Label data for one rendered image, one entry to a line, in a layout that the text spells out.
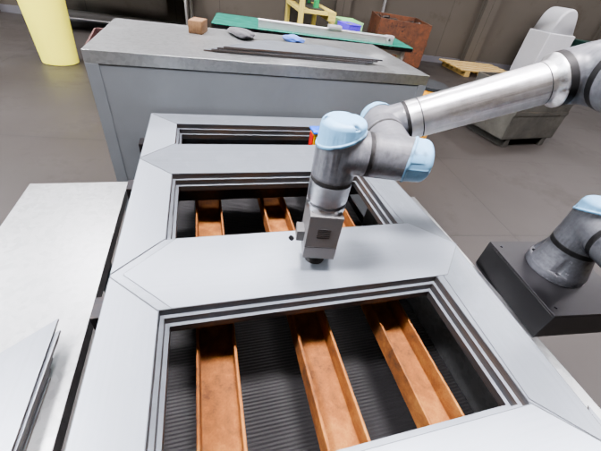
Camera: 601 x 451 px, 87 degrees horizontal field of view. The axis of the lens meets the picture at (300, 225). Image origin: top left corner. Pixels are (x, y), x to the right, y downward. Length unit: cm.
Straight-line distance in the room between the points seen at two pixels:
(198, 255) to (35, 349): 30
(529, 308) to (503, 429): 49
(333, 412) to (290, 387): 18
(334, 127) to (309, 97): 90
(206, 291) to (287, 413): 37
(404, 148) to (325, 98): 90
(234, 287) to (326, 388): 29
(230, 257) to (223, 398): 27
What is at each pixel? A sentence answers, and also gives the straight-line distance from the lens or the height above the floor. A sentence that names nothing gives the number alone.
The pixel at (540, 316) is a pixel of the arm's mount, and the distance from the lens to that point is 103.
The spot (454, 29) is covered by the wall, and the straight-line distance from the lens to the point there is 890.
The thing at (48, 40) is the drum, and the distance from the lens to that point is 523.
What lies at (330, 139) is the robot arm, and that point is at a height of 115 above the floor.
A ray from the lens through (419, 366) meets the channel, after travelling 83.
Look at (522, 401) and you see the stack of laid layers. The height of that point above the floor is 85.
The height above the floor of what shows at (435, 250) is 86.
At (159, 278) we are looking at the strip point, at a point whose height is 86.
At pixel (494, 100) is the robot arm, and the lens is 70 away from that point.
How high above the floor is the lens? 135
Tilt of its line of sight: 39 degrees down
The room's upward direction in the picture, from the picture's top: 9 degrees clockwise
